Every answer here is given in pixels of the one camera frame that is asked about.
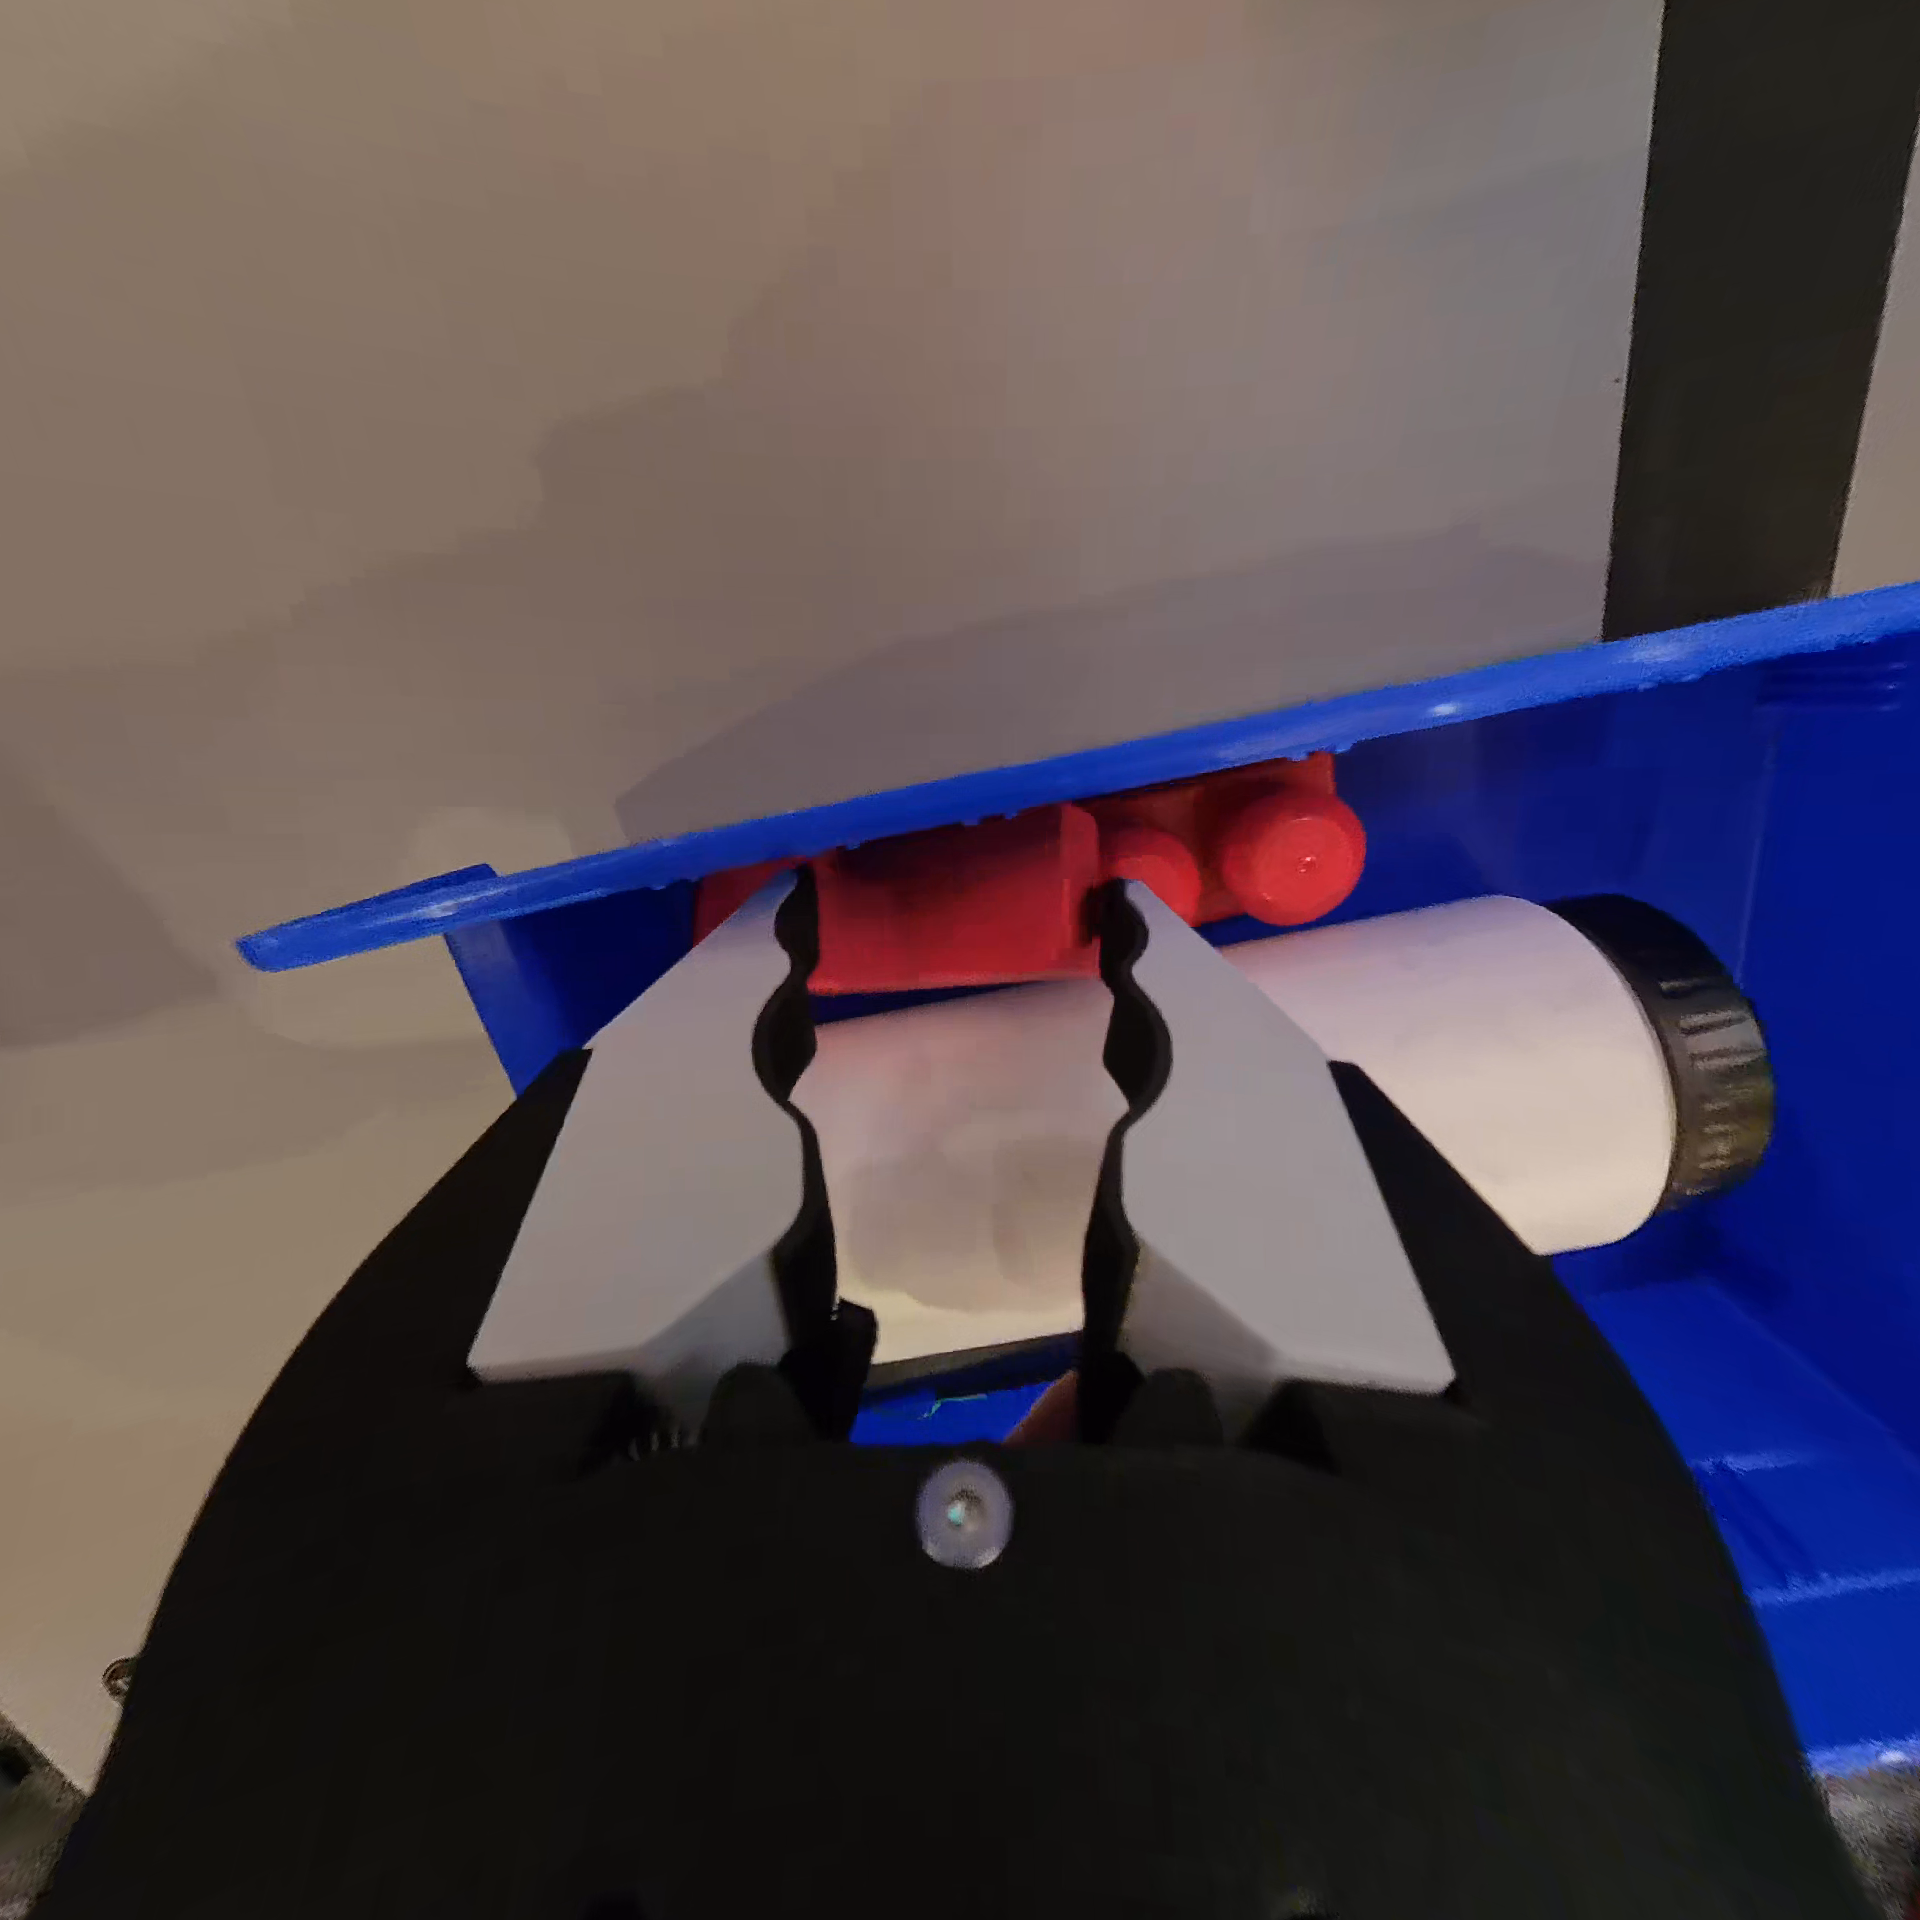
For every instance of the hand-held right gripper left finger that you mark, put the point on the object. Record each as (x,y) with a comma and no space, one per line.
(646,1201)

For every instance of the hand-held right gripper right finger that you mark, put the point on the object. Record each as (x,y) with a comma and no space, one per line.
(1276,1201)

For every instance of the white squeeze bottle black cap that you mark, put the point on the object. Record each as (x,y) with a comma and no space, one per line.
(1440,1053)

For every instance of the red plastic block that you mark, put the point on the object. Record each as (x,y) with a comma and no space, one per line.
(1276,847)

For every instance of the long red rectangular bar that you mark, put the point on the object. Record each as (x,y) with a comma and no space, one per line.
(947,901)

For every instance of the blue plastic bin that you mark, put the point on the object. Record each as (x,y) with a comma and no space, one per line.
(1801,901)

